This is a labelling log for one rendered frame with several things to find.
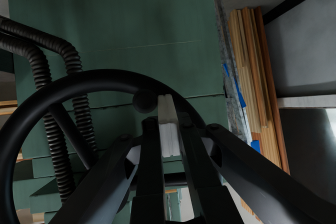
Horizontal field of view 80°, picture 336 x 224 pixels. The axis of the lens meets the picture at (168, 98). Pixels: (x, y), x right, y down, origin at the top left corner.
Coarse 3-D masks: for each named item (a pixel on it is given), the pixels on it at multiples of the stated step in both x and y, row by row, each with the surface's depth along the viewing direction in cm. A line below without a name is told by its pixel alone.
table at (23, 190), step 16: (176, 160) 43; (16, 176) 44; (32, 176) 43; (48, 176) 42; (80, 176) 39; (16, 192) 41; (32, 192) 42; (48, 192) 33; (16, 208) 41; (32, 208) 32; (48, 208) 32
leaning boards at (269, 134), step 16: (240, 16) 169; (256, 16) 170; (240, 32) 169; (256, 32) 170; (240, 48) 166; (256, 48) 171; (240, 64) 168; (256, 64) 164; (240, 80) 180; (256, 80) 165; (272, 80) 165; (256, 96) 168; (272, 96) 167; (256, 112) 168; (272, 112) 170; (256, 128) 169; (272, 128) 168; (272, 144) 171; (272, 160) 175
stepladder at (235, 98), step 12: (216, 0) 129; (216, 12) 124; (216, 24) 124; (228, 36) 126; (228, 48) 127; (228, 60) 124; (228, 72) 125; (228, 84) 128; (228, 96) 142; (240, 96) 126; (228, 108) 140; (240, 108) 125; (228, 120) 140; (240, 120) 125; (240, 132) 128; (252, 144) 127
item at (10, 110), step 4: (12, 100) 212; (16, 100) 212; (0, 104) 209; (4, 104) 210; (8, 104) 212; (12, 104) 218; (16, 104) 220; (0, 108) 210; (4, 108) 211; (8, 108) 212; (12, 108) 212; (0, 112) 214; (4, 112) 215; (8, 112) 215; (12, 112) 216; (20, 148) 211; (20, 152) 210; (20, 156) 214; (16, 160) 213; (20, 160) 213
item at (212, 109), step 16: (208, 96) 44; (224, 96) 44; (96, 112) 43; (112, 112) 43; (128, 112) 43; (208, 112) 44; (224, 112) 44; (32, 128) 42; (96, 128) 42; (112, 128) 43; (128, 128) 43; (32, 144) 42; (48, 144) 42; (96, 144) 42
